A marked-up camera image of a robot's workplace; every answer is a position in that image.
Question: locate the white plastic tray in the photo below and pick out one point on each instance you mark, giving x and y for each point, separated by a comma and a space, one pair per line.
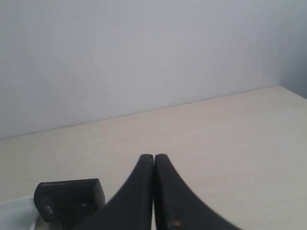
18, 214

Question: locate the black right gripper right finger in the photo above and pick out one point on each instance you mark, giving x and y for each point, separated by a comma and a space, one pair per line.
176, 207

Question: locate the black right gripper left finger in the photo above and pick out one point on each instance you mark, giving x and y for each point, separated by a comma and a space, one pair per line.
131, 207

